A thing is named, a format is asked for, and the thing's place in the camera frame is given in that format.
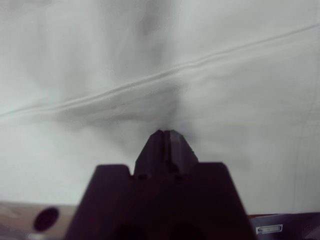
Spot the white t-shirt with black print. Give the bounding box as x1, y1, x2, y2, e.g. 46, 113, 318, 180
0, 0, 320, 218

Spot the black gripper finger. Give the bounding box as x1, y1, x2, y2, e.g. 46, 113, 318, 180
164, 129, 200, 180
133, 129, 166, 180

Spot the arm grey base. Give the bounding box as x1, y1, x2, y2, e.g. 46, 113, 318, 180
247, 212, 320, 240

